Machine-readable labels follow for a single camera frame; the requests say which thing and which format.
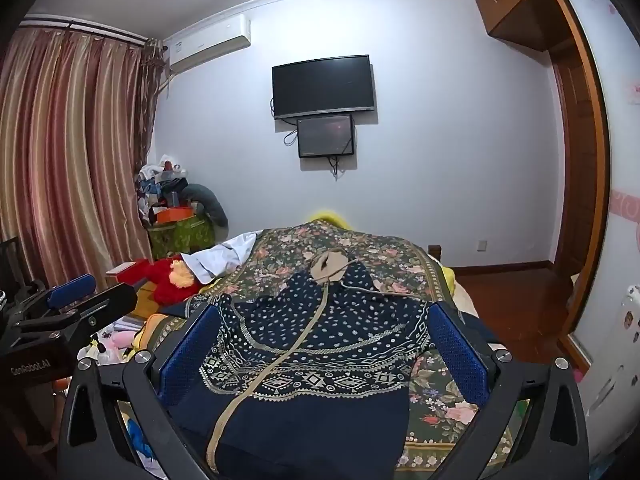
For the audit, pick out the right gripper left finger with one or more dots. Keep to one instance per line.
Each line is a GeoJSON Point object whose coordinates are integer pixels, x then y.
{"type": "Point", "coordinates": [155, 381]}

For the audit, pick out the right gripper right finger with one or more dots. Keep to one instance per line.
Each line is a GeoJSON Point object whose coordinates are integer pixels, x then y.
{"type": "Point", "coordinates": [492, 385]}

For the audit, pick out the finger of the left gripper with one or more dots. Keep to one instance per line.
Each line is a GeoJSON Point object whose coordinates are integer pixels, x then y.
{"type": "Point", "coordinates": [76, 289]}
{"type": "Point", "coordinates": [102, 309]}

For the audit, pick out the navy patterned hooded sweater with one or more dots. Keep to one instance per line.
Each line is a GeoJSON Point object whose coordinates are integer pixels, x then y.
{"type": "Point", "coordinates": [309, 383]}

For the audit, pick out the pile of clutter clothes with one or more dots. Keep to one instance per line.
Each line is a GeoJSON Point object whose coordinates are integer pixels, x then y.
{"type": "Point", "coordinates": [159, 186]}

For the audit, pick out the red plush toy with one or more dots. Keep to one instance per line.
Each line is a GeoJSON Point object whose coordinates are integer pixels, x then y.
{"type": "Point", "coordinates": [173, 280]}

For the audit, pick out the green floral bedspread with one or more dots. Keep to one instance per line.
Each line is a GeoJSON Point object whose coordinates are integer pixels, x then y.
{"type": "Point", "coordinates": [439, 414]}

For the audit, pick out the orange box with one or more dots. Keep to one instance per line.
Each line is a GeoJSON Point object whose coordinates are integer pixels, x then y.
{"type": "Point", "coordinates": [174, 214]}

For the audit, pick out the white cloth on bed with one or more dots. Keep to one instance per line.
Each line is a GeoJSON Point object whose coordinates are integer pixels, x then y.
{"type": "Point", "coordinates": [222, 259]}

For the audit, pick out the white sticker door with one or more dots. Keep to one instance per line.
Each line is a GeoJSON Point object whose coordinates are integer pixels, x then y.
{"type": "Point", "coordinates": [608, 329]}

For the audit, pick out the grey pillow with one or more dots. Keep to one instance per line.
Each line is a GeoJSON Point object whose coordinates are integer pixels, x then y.
{"type": "Point", "coordinates": [206, 198]}

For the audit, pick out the striped pink curtain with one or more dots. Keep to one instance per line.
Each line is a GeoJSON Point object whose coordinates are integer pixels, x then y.
{"type": "Point", "coordinates": [77, 112]}

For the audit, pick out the small black monitor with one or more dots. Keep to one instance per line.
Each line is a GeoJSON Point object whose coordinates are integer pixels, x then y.
{"type": "Point", "coordinates": [325, 136]}

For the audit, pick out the white air conditioner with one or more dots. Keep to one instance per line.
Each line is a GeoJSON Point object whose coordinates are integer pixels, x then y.
{"type": "Point", "coordinates": [209, 43]}

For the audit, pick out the brown wooden wardrobe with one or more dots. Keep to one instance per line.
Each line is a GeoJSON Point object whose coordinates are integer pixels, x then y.
{"type": "Point", "coordinates": [572, 161]}

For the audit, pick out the wall mounted black television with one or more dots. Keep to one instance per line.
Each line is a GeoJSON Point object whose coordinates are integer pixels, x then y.
{"type": "Point", "coordinates": [323, 86]}

